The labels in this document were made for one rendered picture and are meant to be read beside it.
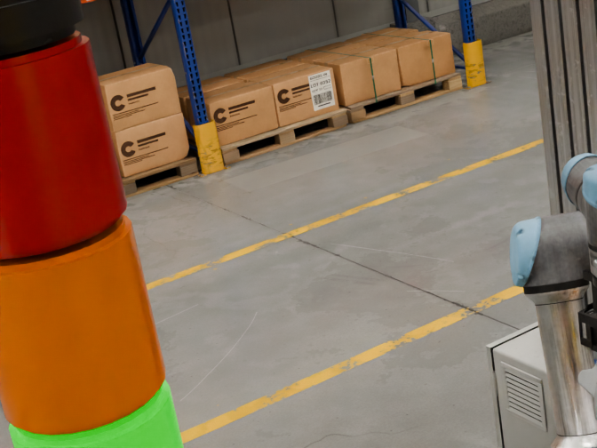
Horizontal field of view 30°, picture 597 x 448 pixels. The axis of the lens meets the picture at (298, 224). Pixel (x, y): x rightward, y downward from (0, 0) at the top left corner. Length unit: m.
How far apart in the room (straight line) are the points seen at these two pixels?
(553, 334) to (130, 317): 1.72
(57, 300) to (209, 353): 5.36
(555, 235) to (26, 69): 1.74
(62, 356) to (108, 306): 0.02
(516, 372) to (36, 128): 2.22
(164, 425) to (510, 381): 2.19
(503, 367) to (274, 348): 3.16
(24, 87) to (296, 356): 5.17
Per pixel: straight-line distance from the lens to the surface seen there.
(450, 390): 4.94
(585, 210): 1.57
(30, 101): 0.30
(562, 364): 2.02
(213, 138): 8.70
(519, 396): 2.51
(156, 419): 0.34
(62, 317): 0.31
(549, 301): 2.01
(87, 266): 0.31
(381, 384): 5.07
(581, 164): 1.66
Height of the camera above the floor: 2.37
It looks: 19 degrees down
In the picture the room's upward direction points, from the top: 10 degrees counter-clockwise
